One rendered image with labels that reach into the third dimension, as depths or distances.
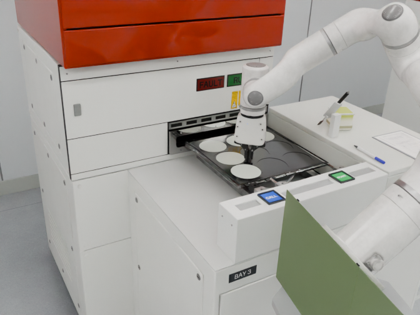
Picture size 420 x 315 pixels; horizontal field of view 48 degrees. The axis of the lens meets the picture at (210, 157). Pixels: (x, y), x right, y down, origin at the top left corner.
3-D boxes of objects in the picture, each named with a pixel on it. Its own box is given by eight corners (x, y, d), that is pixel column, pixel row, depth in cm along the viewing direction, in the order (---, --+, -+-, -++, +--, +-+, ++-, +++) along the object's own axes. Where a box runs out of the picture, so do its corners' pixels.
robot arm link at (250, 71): (266, 110, 150) (265, 100, 158) (270, 69, 144) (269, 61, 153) (240, 109, 150) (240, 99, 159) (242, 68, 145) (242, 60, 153)
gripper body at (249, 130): (234, 112, 154) (232, 144, 159) (266, 116, 151) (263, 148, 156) (239, 104, 160) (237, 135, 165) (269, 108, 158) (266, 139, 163)
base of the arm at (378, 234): (395, 305, 103) (461, 249, 102) (345, 252, 97) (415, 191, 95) (354, 261, 121) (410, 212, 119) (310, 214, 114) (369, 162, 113)
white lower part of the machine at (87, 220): (49, 258, 253) (28, 114, 217) (186, 219, 291) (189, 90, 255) (89, 354, 199) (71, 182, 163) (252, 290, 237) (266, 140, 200)
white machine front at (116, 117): (69, 178, 165) (57, 64, 147) (262, 137, 202) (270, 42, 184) (72, 182, 162) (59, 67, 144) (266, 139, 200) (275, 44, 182)
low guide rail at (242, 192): (196, 157, 182) (196, 150, 181) (200, 156, 183) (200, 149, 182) (275, 224, 144) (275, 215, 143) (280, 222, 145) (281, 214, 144)
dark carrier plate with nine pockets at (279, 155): (189, 144, 176) (189, 142, 176) (265, 128, 192) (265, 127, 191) (240, 185, 149) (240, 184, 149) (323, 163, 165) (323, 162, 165)
